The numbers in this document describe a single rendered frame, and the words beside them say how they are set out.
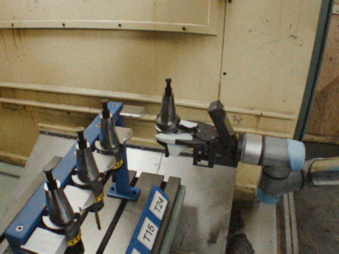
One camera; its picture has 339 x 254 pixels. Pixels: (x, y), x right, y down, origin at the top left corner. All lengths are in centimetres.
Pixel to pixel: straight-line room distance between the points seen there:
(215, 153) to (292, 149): 19
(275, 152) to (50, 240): 51
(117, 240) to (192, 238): 32
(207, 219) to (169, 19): 70
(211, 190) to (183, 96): 37
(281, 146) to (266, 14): 44
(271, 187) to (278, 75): 41
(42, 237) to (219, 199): 78
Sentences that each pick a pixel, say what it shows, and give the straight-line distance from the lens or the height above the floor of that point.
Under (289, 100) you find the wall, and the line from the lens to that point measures 111.
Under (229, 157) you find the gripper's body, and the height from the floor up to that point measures 115.
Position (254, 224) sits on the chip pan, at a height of 66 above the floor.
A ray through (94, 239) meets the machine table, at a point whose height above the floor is 90.
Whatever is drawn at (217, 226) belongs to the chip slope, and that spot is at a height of 74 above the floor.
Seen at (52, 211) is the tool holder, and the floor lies 125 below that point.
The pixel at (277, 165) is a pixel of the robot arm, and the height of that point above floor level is 116.
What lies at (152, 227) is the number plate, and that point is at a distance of 88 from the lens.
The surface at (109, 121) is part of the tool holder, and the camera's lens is 65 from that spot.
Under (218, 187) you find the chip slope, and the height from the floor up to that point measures 81.
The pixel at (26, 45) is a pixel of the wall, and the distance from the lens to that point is 133.
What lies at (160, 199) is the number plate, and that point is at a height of 94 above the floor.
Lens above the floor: 161
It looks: 32 degrees down
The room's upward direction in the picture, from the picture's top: straight up
